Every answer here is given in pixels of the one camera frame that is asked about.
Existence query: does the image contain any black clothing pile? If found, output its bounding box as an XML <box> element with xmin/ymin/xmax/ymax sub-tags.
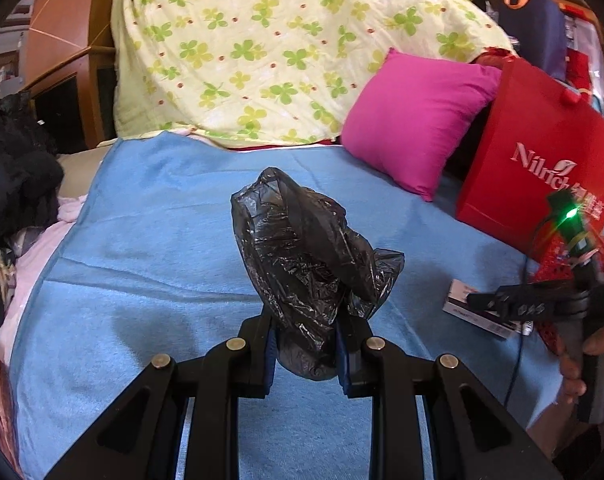
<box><xmin>0</xmin><ymin>92</ymin><xmax>65</xmax><ymax>251</ymax></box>

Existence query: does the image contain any white and blue medicine box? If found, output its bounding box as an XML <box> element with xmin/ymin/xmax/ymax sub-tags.
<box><xmin>442</xmin><ymin>280</ymin><xmax>525</xmax><ymax>342</ymax></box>

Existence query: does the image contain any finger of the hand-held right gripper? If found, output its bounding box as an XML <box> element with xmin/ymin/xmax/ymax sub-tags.
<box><xmin>466</xmin><ymin>284</ymin><xmax>557</xmax><ymax>322</ymax></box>

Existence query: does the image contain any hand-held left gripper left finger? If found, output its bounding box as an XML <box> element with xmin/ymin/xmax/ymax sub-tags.
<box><xmin>44</xmin><ymin>310</ymin><xmax>283</xmax><ymax>480</ymax></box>

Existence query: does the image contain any person's right hand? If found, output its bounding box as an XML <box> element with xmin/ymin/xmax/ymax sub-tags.
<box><xmin>559</xmin><ymin>320</ymin><xmax>604</xmax><ymax>406</ymax></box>

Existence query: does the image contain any person's bare leg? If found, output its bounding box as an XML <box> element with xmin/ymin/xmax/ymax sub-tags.
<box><xmin>524</xmin><ymin>400</ymin><xmax>604</xmax><ymax>480</ymax></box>

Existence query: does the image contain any beige pillow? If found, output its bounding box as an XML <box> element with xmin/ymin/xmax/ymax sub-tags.
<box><xmin>56</xmin><ymin>147</ymin><xmax>114</xmax><ymax>196</ymax></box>

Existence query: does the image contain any red mesh basket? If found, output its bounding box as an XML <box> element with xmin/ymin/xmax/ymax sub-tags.
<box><xmin>529</xmin><ymin>232</ymin><xmax>604</xmax><ymax>356</ymax></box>

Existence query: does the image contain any blue blanket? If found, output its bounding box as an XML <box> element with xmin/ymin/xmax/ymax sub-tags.
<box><xmin>7</xmin><ymin>132</ymin><xmax>582</xmax><ymax>480</ymax></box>

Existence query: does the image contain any pink pillow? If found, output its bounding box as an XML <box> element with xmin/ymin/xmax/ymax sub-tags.
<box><xmin>341</xmin><ymin>49</ymin><xmax>503</xmax><ymax>202</ymax></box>

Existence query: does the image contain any dark blue hanging garment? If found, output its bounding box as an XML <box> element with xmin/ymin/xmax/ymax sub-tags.
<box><xmin>496</xmin><ymin>0</ymin><xmax>567</xmax><ymax>81</ymax></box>

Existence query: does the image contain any red paper bag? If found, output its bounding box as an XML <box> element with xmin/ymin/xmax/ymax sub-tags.
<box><xmin>456</xmin><ymin>57</ymin><xmax>604</xmax><ymax>261</ymax></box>

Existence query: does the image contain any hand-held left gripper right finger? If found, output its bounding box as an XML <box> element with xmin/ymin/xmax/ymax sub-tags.
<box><xmin>334</xmin><ymin>312</ymin><xmax>565</xmax><ymax>480</ymax></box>

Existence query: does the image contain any white bed sheet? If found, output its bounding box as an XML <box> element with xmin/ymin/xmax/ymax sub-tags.
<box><xmin>0</xmin><ymin>192</ymin><xmax>90</xmax><ymax>361</ymax></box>

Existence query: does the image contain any black plastic bag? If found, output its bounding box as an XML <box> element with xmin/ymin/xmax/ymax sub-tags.
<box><xmin>230</xmin><ymin>166</ymin><xmax>406</xmax><ymax>382</ymax></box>

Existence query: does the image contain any floral yellow-green quilt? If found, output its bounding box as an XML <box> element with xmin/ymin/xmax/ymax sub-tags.
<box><xmin>111</xmin><ymin>0</ymin><xmax>517</xmax><ymax>150</ymax></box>

